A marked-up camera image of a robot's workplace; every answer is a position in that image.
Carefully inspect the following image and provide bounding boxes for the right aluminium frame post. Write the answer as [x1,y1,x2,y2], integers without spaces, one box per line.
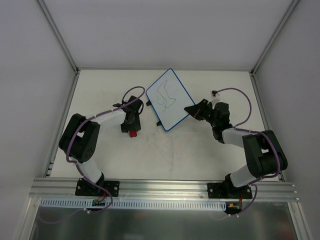
[250,0,301,77]

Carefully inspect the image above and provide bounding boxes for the red bone-shaped eraser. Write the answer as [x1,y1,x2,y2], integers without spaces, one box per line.
[129,130,138,138]

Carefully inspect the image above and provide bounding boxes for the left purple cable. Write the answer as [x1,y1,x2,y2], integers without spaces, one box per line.
[37,86,146,225]

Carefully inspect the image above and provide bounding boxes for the aluminium mounting rail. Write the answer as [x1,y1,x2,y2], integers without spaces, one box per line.
[29,177,301,202]

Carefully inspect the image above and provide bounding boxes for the left aluminium frame post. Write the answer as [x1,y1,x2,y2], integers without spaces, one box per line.
[35,0,79,74]

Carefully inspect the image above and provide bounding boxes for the purple cable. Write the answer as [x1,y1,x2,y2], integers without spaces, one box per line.
[37,86,146,225]
[212,87,283,221]

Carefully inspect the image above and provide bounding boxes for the blue-framed whiteboard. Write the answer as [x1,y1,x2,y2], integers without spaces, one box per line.
[145,68,195,132]

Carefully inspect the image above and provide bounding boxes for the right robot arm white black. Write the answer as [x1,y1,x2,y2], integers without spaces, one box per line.
[184,99,288,198]

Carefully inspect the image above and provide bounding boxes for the slotted white cable duct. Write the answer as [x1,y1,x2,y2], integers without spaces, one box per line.
[39,197,227,211]

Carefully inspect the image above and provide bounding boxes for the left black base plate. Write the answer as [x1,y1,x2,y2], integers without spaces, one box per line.
[74,178,120,197]

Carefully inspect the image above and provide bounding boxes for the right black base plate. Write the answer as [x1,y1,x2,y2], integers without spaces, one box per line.
[206,182,253,200]

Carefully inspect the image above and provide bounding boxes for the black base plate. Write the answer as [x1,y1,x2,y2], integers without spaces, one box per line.
[206,182,253,200]
[74,178,120,197]

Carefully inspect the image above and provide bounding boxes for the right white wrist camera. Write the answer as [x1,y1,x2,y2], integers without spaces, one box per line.
[210,90,222,106]

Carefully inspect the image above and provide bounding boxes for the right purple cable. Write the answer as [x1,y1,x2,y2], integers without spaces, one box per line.
[212,87,283,221]

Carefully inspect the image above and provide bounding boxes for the aluminium frame post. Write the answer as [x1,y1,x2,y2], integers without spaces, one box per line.
[250,0,301,77]
[35,0,79,74]

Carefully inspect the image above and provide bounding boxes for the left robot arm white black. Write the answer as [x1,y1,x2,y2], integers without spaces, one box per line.
[58,95,144,195]

